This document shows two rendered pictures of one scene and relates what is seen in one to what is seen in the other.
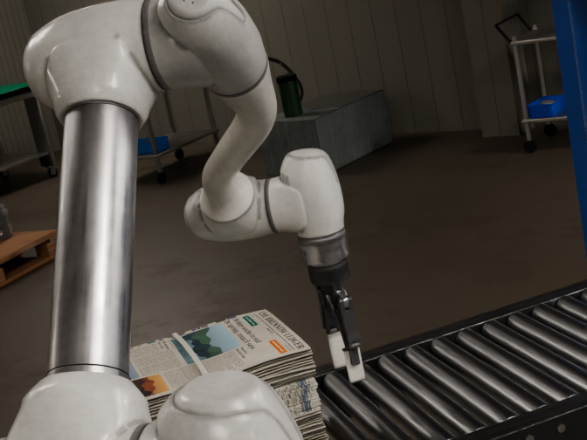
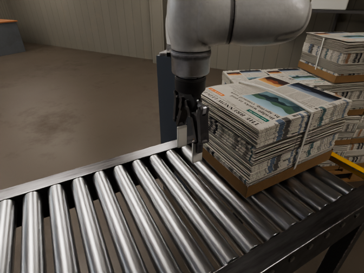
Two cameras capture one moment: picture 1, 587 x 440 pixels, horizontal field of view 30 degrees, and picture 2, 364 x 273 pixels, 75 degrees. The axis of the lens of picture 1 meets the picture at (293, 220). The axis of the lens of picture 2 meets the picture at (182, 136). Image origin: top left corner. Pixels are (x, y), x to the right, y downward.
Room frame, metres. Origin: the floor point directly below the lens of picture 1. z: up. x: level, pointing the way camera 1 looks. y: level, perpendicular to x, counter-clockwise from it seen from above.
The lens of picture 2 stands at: (2.48, -0.19, 1.30)
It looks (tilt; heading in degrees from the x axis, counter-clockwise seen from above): 31 degrees down; 167
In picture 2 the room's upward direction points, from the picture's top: straight up
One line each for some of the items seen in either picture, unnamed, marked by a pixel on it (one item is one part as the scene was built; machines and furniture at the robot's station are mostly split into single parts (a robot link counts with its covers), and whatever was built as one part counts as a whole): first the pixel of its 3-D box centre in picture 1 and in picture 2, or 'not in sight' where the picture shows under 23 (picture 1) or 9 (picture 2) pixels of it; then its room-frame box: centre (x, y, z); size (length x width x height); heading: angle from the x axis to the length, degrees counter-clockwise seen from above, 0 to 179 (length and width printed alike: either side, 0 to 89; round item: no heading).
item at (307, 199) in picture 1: (305, 191); (197, 9); (1.95, -0.03, 1.27); 0.13 x 0.11 x 0.16; 77
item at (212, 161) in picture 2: not in sight; (235, 157); (1.90, 0.13, 0.83); 0.29 x 0.16 x 0.04; 16
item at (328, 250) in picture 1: (323, 246); (190, 62); (1.94, -0.04, 1.16); 0.09 x 0.09 x 0.06
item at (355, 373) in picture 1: (354, 363); (182, 136); (1.90, -0.06, 0.94); 0.03 x 0.01 x 0.07; 106
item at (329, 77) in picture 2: not in sight; (334, 69); (1.17, 1.15, 0.86); 0.38 x 0.29 x 0.04; 177
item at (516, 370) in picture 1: (515, 369); (64, 249); (2.08, -0.39, 0.77); 0.47 x 0.05 x 0.05; 16
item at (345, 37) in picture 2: not in sight; (344, 36); (1.16, 1.16, 1.06); 0.37 x 0.29 x 0.01; 177
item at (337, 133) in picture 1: (312, 105); not in sight; (8.19, -0.32, 0.43); 0.89 x 0.71 x 0.85; 139
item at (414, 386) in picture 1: (431, 398); (142, 217); (2.03, -0.20, 0.77); 0.47 x 0.05 x 0.05; 16
